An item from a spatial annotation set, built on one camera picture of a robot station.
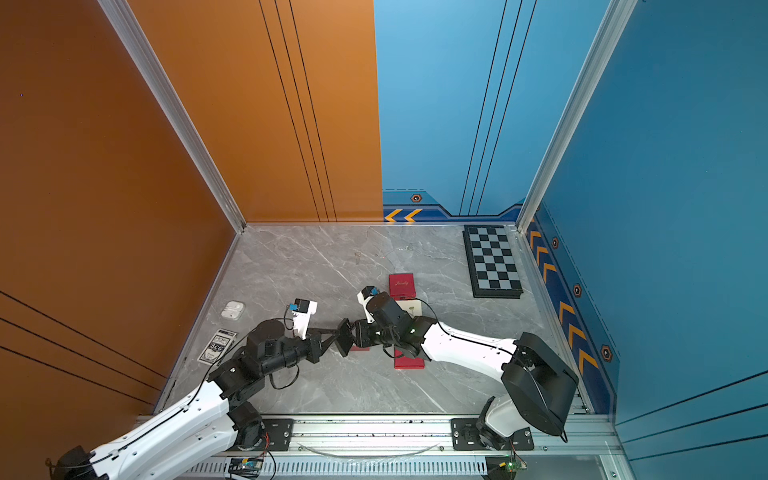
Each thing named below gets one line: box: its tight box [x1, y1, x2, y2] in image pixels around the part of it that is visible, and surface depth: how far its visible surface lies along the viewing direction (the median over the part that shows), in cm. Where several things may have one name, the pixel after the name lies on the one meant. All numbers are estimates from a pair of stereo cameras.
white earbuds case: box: [220, 300, 245, 321], surface depth 97 cm
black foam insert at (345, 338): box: [335, 318, 355, 357], surface depth 79 cm
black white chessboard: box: [462, 225, 524, 299], surface depth 105 cm
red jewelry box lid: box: [388, 273, 416, 301], surface depth 101 cm
